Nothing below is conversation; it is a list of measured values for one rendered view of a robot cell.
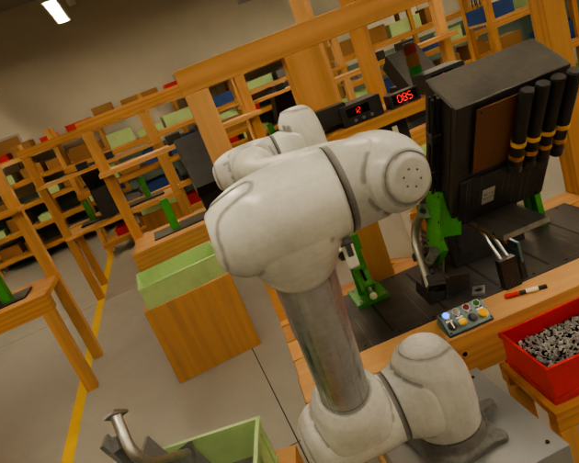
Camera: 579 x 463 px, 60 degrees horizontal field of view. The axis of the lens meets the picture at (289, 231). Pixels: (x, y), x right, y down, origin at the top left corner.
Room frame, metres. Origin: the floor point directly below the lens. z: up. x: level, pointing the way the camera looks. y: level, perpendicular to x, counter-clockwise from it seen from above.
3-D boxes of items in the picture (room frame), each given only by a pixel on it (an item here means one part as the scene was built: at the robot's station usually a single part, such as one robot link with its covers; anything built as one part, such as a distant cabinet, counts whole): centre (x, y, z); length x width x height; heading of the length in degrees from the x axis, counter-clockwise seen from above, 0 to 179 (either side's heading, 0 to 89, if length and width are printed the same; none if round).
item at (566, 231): (1.69, -0.58, 0.89); 1.10 x 0.42 x 0.02; 93
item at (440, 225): (1.62, -0.51, 1.17); 0.13 x 0.12 x 0.20; 93
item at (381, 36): (9.36, -3.18, 1.12); 3.22 x 0.55 x 2.23; 101
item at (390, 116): (1.95, -0.57, 1.52); 0.90 x 0.25 x 0.04; 93
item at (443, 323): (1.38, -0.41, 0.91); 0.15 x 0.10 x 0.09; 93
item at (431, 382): (0.94, -0.17, 1.08); 0.18 x 0.16 x 0.22; 95
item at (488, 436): (0.95, -0.20, 0.95); 0.22 x 0.18 x 0.06; 106
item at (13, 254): (10.42, 4.24, 1.11); 3.01 x 0.54 x 2.23; 101
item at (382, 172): (0.70, -0.15, 1.64); 0.18 x 0.14 x 0.13; 5
